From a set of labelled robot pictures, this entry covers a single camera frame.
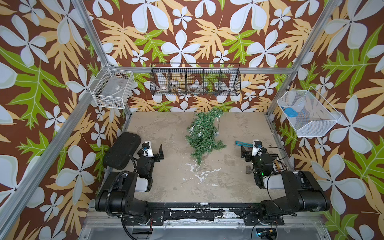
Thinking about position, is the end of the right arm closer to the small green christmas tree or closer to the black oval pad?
the small green christmas tree

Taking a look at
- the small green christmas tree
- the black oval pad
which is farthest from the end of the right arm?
the black oval pad

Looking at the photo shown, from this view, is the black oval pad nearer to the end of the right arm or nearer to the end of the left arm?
the end of the left arm

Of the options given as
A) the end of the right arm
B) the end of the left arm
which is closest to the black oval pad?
the end of the left arm

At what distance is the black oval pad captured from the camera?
2.95 ft
